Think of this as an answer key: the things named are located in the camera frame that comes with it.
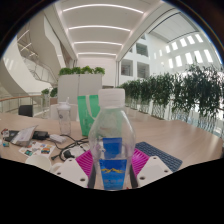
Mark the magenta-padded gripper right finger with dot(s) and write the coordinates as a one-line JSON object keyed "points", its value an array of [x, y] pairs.
{"points": [[153, 170]]}

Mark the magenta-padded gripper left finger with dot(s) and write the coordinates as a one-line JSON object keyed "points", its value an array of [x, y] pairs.
{"points": [[71, 171]]}

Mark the clear blue-labelled water bottle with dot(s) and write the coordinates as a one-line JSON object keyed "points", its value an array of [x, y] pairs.
{"points": [[111, 133]]}

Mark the white power adapter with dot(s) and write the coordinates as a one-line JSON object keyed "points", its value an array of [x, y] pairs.
{"points": [[57, 138]]}

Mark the colourful sticker sheet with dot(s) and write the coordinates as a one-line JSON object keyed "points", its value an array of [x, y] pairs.
{"points": [[36, 149]]}

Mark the black power adapter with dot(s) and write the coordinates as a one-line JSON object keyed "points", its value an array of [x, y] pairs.
{"points": [[40, 135]]}

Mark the clear shaker bottle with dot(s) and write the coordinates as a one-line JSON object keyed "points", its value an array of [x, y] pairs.
{"points": [[64, 118]]}

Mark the tablet with printed cover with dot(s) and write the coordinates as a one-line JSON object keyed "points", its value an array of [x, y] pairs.
{"points": [[24, 136]]}

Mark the black notebook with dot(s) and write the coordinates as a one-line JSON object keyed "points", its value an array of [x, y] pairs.
{"points": [[10, 134]]}

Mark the black chair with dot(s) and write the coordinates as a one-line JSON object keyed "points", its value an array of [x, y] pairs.
{"points": [[26, 110]]}

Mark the tall green plant hedge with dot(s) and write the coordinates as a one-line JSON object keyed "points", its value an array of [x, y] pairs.
{"points": [[180, 93]]}

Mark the potted green plants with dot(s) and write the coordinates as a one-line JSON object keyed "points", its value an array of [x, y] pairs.
{"points": [[49, 93]]}

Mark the white cabinet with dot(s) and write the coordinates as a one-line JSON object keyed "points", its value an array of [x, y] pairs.
{"points": [[80, 86]]}

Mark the wooden-topped glass railing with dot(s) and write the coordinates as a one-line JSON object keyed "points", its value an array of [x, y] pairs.
{"points": [[16, 98]]}

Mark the low green shrub row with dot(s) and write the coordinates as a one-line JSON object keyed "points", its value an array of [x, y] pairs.
{"points": [[81, 70]]}

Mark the ceiling light strips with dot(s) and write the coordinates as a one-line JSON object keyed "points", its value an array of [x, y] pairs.
{"points": [[100, 27]]}

